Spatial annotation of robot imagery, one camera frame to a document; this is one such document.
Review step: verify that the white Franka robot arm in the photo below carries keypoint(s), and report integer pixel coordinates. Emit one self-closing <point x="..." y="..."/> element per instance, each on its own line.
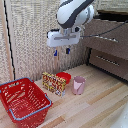
<point x="74" y="12"/>

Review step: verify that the colourful cereal snack bar box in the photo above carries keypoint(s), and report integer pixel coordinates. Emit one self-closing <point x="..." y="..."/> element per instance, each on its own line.
<point x="54" y="84"/>

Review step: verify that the pink plastic cup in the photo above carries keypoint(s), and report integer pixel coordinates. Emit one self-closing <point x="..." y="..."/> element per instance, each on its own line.
<point x="78" y="85"/>

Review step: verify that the red shopping basket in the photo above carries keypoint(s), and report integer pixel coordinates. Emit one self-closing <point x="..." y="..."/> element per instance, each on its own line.
<point x="24" y="101"/>

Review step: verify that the red plastic bowl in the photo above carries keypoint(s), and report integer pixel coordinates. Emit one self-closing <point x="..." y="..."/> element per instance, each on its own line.
<point x="64" y="77"/>

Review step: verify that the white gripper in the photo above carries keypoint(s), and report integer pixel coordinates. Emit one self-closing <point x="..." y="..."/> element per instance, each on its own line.
<point x="63" y="38"/>

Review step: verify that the brown drawer cabinet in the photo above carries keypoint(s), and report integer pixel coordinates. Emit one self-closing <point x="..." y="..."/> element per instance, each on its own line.
<point x="108" y="46"/>

